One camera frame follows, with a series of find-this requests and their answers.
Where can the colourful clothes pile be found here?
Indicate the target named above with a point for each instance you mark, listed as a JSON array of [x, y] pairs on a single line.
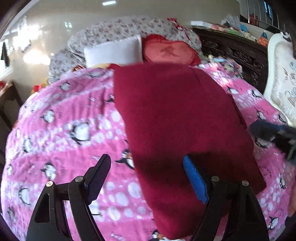
[[228, 65]]

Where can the clutter on headboard shelf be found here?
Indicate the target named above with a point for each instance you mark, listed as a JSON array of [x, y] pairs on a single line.
[[232, 25]]

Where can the pink penguin blanket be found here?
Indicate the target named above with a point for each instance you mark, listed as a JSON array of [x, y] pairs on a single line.
[[64, 129]]

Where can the dark red sweater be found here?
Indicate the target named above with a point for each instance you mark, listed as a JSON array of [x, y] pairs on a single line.
[[171, 111]]

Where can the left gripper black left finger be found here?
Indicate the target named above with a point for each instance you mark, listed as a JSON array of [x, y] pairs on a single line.
[[49, 221]]

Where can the red heart cushion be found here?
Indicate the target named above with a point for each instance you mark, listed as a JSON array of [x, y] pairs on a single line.
[[158, 49]]

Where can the dark cloth hanging on wall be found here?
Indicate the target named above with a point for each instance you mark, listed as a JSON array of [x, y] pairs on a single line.
[[4, 55]]

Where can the white pillow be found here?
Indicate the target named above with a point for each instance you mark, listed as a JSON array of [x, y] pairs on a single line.
[[121, 52]]

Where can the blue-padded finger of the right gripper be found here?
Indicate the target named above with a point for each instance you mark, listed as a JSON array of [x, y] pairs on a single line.
[[265, 130]]

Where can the carved dark wooden headboard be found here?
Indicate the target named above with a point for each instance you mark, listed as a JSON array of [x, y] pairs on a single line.
[[250, 55]]

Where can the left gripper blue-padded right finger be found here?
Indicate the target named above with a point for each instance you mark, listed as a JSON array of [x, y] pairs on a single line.
[[245, 218]]

